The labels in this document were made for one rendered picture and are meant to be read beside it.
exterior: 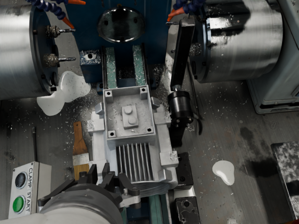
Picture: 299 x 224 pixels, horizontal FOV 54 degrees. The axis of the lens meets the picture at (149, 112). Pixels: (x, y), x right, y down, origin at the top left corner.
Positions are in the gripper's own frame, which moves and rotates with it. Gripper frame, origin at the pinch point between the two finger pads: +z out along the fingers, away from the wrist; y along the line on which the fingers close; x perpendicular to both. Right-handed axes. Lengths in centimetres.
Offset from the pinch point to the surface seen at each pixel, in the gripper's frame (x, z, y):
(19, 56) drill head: -24.9, 21.9, 18.6
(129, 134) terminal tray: -5.1, 12.2, -5.6
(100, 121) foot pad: -8.1, 18.6, 0.9
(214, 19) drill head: -30.2, 21.8, -28.9
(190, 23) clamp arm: -26.8, 9.2, -19.8
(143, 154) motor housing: -0.6, 12.2, -8.2
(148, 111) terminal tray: -9.5, 14.7, -10.3
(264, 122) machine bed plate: -1, 46, -51
